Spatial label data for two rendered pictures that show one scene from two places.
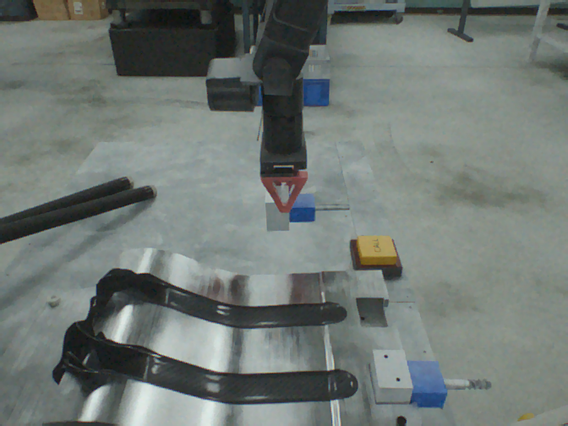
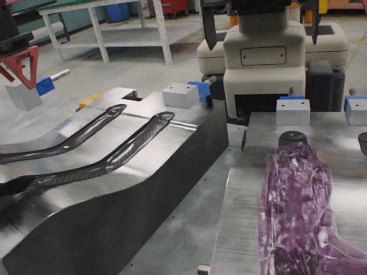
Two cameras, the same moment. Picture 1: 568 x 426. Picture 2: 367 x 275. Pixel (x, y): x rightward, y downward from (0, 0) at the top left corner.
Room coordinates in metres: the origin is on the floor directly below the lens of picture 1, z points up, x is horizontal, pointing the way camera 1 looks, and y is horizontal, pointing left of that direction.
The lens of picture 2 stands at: (0.04, 0.24, 1.10)
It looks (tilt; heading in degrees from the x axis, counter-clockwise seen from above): 32 degrees down; 311
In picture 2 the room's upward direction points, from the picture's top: 11 degrees counter-clockwise
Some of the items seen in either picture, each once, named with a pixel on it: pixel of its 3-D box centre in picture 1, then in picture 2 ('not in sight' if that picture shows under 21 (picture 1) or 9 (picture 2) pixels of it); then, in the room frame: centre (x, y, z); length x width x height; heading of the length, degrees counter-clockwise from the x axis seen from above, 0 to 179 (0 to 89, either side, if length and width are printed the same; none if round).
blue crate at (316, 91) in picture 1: (289, 84); not in sight; (3.62, -0.01, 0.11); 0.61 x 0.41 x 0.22; 89
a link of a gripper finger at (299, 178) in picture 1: (284, 181); (19, 65); (0.61, 0.01, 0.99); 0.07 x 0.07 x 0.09; 1
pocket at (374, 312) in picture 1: (374, 321); (139, 103); (0.44, -0.12, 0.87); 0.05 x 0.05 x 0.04; 1
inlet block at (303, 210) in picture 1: (308, 207); (43, 83); (0.62, -0.03, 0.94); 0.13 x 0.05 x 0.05; 91
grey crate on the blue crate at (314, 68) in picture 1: (289, 62); not in sight; (3.62, -0.01, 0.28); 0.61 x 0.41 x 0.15; 89
